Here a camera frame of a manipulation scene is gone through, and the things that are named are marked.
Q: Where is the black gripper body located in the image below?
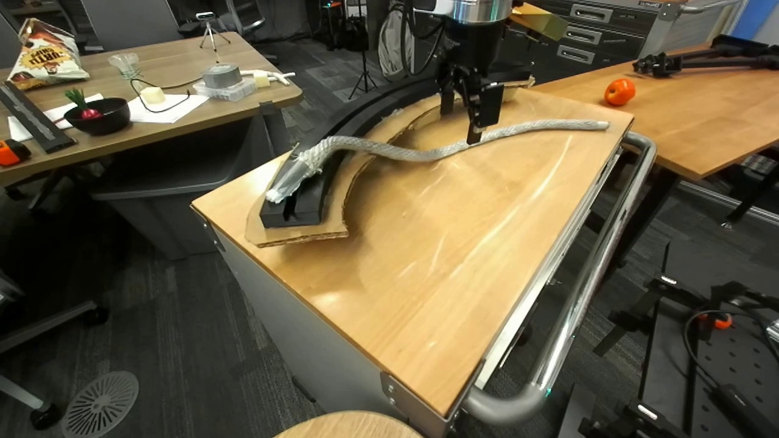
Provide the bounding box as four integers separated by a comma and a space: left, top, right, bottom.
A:
446, 22, 512, 83

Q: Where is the white braided rope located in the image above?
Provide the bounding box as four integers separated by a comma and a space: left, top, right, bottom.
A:
262, 118, 613, 208

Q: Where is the black curved skate track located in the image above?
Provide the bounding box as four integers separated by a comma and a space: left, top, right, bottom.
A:
259, 76, 458, 231

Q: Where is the white round fan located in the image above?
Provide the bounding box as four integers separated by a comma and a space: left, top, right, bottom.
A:
374, 0, 418, 81

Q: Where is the dark drawer cabinet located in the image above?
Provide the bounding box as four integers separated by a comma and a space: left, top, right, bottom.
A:
411, 0, 663, 86

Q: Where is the orange fruit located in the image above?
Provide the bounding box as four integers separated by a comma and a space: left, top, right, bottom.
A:
601, 76, 640, 111

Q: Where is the black folded tripod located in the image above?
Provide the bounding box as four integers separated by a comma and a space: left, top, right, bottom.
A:
631, 35, 779, 81

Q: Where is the grey plastic bin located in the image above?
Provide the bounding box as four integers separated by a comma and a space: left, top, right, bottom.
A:
640, 0, 741, 58

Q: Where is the clear plastic box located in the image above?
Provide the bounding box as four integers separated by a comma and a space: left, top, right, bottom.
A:
193, 76, 261, 104

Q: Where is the wooden side table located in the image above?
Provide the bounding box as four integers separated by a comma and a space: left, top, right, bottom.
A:
530, 45, 779, 184

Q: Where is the small silver tripod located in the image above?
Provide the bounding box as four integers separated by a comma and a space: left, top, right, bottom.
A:
193, 7, 235, 56

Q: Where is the white paper sheet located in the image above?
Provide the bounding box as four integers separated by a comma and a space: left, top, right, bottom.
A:
126, 91, 215, 128

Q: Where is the wooden conference table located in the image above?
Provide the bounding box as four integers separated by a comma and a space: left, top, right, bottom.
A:
0, 29, 304, 264

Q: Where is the blue panel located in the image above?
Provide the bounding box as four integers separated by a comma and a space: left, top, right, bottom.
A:
728, 0, 779, 45

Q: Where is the grey metal cart cabinet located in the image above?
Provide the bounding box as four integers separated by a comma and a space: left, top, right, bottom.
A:
193, 203, 653, 438

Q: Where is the clear plastic wrap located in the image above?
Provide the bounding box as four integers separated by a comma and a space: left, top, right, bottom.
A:
106, 52, 147, 83

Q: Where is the grey office chair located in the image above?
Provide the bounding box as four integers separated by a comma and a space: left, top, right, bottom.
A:
78, 0, 183, 52

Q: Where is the black bowl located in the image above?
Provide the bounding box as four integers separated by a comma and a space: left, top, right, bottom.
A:
61, 95, 133, 140

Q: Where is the round wooden stool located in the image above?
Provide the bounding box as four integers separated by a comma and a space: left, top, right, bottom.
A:
273, 409, 427, 438

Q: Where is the black perforated breadboard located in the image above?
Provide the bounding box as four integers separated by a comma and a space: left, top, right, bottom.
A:
640, 320, 779, 438

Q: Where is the chip snack bag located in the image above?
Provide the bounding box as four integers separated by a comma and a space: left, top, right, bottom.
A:
5, 14, 92, 93

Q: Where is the long black flat bar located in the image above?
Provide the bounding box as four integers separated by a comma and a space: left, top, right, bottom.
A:
0, 81, 78, 157

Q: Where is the small orange tool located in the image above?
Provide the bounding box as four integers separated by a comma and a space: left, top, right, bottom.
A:
0, 140, 33, 170

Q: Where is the black chair base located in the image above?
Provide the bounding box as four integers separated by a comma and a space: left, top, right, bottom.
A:
0, 270, 109, 433

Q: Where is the round white floor vent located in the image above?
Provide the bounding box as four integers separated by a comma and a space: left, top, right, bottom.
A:
58, 371, 144, 438

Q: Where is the chrome cart handle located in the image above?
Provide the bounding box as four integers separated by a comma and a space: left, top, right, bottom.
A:
461, 132, 659, 429

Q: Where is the grey duct tape roll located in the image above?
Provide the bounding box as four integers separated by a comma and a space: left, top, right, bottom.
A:
200, 63, 245, 93

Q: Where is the orange clamp handle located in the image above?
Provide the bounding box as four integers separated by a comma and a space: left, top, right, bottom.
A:
694, 310, 738, 333

